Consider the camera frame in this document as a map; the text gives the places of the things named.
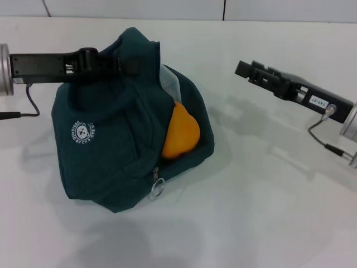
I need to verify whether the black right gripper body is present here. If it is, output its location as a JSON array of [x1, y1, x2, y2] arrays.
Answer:
[[290, 74, 355, 123]]

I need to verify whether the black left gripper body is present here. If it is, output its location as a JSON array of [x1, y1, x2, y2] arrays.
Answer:
[[9, 52, 67, 84]]

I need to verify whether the yellow orange pear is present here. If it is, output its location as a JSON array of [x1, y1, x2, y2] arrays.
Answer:
[[161, 100, 201, 160]]

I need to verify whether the dark teal insulated lunch bag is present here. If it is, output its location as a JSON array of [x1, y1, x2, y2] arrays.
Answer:
[[51, 27, 216, 214]]

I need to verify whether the dark right arm cable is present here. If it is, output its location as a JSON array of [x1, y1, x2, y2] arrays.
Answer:
[[308, 103, 353, 159]]

